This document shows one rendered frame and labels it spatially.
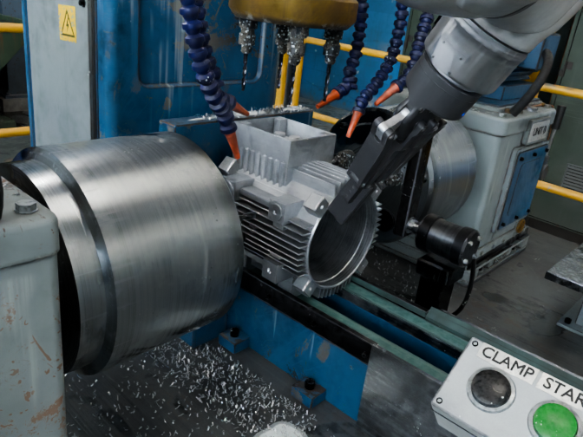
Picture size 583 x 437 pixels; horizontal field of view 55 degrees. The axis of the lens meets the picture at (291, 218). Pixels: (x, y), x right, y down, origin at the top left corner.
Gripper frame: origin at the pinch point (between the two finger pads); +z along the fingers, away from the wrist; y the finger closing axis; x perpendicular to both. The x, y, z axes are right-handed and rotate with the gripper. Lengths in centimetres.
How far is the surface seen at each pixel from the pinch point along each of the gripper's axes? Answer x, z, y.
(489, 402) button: 26.0, -10.3, 17.9
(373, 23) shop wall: -306, 180, -517
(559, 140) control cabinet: -34, 72, -319
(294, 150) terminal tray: -11.8, 3.7, -2.0
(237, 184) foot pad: -13.7, 11.6, 3.1
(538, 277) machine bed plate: 22, 23, -69
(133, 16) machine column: -40.7, 3.6, 7.9
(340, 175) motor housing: -5.1, 2.5, -4.9
